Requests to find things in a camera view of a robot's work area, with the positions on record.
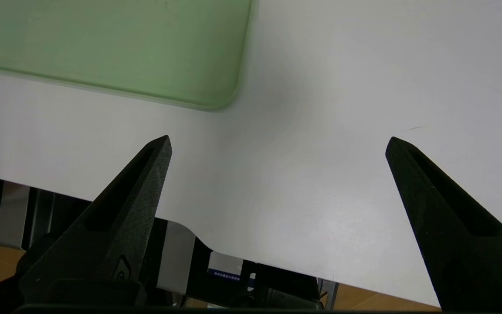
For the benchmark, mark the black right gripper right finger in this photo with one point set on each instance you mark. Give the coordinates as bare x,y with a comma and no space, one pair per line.
451,235

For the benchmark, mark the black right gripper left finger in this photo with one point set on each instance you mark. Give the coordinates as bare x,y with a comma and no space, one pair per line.
120,226

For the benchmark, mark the black robot chassis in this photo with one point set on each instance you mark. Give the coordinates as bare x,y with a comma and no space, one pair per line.
277,292

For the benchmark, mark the light green plastic tray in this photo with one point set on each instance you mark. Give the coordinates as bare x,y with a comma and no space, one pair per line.
124,43

